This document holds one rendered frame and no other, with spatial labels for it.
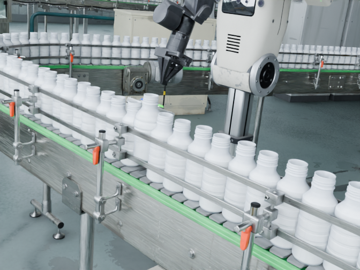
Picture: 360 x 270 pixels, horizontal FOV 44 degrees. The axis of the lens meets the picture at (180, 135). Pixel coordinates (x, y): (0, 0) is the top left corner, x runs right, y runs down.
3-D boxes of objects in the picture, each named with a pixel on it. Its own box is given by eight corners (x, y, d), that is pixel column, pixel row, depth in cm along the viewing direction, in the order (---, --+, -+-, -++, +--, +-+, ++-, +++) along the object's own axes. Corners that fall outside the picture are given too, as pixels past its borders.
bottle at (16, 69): (22, 102, 163) (22, 57, 158) (29, 106, 159) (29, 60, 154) (6, 104, 159) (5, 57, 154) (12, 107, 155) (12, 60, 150)
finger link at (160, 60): (165, 84, 125) (177, 53, 125) (149, 79, 130) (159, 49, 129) (180, 91, 130) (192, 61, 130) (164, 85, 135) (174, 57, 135)
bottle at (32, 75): (35, 110, 155) (35, 62, 150) (46, 113, 152) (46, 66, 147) (20, 112, 150) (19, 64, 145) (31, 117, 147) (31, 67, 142)
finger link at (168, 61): (160, 83, 127) (171, 52, 126) (144, 77, 131) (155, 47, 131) (175, 89, 132) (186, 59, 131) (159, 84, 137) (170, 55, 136)
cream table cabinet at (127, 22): (184, 102, 620) (193, 14, 584) (206, 114, 568) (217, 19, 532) (108, 103, 571) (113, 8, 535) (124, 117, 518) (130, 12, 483)
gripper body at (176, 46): (177, 58, 125) (186, 32, 124) (152, 52, 131) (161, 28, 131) (190, 65, 130) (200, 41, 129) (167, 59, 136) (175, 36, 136)
